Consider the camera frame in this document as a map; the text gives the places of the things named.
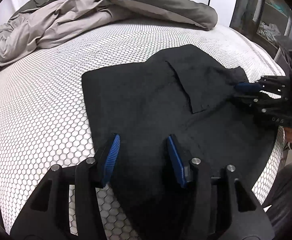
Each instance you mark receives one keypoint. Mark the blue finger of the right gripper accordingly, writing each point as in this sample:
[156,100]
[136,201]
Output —
[248,88]
[246,99]

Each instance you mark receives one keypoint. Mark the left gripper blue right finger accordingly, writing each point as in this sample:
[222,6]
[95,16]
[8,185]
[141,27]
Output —
[180,160]

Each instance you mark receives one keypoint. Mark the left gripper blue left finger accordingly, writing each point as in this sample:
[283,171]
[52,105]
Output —
[106,157]

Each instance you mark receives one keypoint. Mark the black pants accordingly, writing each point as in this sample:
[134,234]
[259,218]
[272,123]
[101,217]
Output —
[185,92]

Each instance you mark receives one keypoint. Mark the dark wardrobe with shelves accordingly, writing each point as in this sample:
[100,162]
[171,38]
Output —
[261,21]

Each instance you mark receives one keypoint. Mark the white honeycomb mattress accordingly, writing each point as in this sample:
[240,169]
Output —
[43,118]

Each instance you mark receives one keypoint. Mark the grey duvet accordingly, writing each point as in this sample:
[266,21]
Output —
[44,24]

